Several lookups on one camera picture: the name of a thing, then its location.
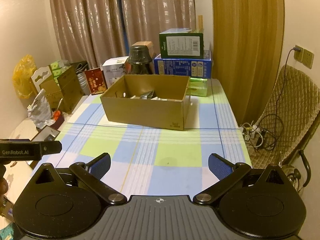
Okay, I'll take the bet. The dark green product box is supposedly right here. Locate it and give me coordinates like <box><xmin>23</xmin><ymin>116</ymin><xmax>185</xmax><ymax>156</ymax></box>
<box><xmin>159</xmin><ymin>28</ymin><xmax>204</xmax><ymax>59</ymax></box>

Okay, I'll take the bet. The wall power socket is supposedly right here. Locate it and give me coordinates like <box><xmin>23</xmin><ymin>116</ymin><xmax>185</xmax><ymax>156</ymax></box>
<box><xmin>294</xmin><ymin>45</ymin><xmax>314</xmax><ymax>69</ymax></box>

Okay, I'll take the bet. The white humidifier box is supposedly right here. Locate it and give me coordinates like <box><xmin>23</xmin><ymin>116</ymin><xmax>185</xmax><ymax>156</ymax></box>
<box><xmin>101</xmin><ymin>56</ymin><xmax>129</xmax><ymax>88</ymax></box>

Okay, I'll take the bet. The quilted beige chair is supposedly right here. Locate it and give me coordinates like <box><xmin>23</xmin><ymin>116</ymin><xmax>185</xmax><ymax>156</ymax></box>
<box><xmin>248</xmin><ymin>66</ymin><xmax>319</xmax><ymax>168</ymax></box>

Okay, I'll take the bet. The brown cardboard box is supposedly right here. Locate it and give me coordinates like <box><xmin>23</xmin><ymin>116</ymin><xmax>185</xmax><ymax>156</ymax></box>
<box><xmin>100</xmin><ymin>75</ymin><xmax>190</xmax><ymax>131</ymax></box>

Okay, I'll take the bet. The beige curtain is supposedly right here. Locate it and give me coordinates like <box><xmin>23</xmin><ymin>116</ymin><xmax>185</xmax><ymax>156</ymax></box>
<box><xmin>50</xmin><ymin>0</ymin><xmax>196</xmax><ymax>68</ymax></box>

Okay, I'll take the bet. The white power strip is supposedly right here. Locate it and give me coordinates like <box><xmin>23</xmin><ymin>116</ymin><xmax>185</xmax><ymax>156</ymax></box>
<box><xmin>239</xmin><ymin>122</ymin><xmax>264</xmax><ymax>148</ymax></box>

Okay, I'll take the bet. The checkered tablecloth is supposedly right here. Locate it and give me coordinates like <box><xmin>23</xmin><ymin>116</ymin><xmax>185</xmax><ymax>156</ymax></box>
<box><xmin>42</xmin><ymin>79</ymin><xmax>250</xmax><ymax>196</ymax></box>

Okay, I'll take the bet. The green white long box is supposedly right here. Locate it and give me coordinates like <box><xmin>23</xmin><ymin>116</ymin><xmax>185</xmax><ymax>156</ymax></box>
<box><xmin>140</xmin><ymin>90</ymin><xmax>156</xmax><ymax>100</ymax></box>

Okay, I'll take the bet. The yellow plastic bag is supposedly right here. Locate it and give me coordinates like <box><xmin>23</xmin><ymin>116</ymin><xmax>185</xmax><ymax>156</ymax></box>
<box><xmin>12</xmin><ymin>55</ymin><xmax>37</xmax><ymax>99</ymax></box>

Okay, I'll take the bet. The blue carton box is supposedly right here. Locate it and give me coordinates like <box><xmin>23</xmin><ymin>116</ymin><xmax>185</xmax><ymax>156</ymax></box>
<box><xmin>154</xmin><ymin>50</ymin><xmax>212</xmax><ymax>79</ymax></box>

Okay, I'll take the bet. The green tissue pack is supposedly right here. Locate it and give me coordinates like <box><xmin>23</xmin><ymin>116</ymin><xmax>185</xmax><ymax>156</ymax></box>
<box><xmin>189</xmin><ymin>77</ymin><xmax>208</xmax><ymax>97</ymax></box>

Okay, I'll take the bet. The dark glass jar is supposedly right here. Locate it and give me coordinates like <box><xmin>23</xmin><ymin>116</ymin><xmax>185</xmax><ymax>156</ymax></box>
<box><xmin>125</xmin><ymin>44</ymin><xmax>153</xmax><ymax>75</ymax></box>

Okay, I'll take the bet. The red gift box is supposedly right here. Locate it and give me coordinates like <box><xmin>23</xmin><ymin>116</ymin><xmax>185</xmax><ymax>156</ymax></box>
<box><xmin>84</xmin><ymin>68</ymin><xmax>107</xmax><ymax>95</ymax></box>

